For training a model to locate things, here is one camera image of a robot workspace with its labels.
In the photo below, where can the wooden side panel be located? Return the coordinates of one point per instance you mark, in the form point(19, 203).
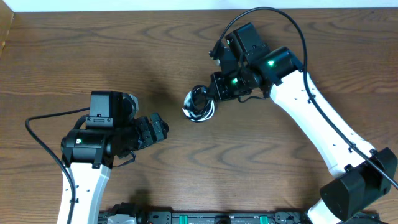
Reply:
point(6, 18)

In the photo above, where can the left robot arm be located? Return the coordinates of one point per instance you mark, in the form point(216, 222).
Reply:
point(109, 130)

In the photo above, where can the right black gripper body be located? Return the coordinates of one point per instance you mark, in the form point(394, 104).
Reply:
point(229, 86)

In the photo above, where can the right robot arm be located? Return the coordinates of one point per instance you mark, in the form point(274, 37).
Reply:
point(361, 174)

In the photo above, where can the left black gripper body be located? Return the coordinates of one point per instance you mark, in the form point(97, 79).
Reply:
point(144, 134)

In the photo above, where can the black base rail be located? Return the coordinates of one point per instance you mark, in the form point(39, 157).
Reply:
point(132, 213)

